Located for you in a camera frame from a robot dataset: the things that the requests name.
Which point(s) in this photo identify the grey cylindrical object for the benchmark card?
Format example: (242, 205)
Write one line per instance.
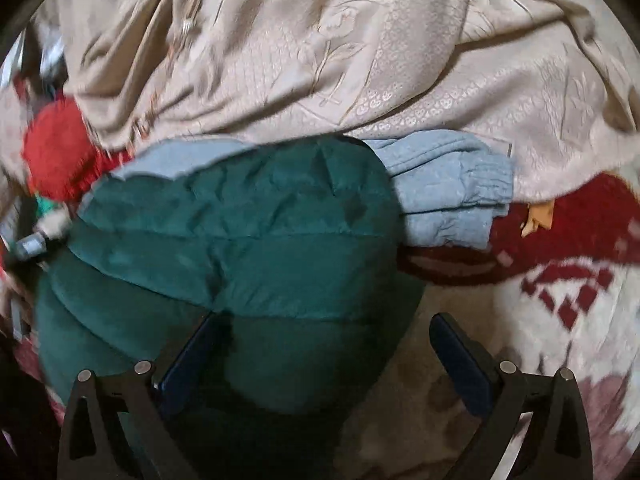
(32, 247)

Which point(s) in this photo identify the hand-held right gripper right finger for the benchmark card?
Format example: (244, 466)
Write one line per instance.
(461, 360)

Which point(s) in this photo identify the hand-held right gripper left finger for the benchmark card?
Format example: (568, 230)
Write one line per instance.
(186, 360)

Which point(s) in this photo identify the red fringed cloth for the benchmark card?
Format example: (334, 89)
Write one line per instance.
(55, 145)

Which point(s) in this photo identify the teal white patterned cloth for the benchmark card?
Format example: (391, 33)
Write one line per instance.
(45, 205)

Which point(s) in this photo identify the red white floral blanket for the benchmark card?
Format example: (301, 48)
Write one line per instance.
(575, 225)

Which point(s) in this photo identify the beige embossed bedspread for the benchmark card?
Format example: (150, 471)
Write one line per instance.
(300, 60)

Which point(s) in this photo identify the light blue fleece garment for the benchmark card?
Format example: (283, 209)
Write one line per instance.
(450, 185)

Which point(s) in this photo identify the teal puffer jacket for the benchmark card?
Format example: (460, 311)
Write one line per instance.
(250, 240)

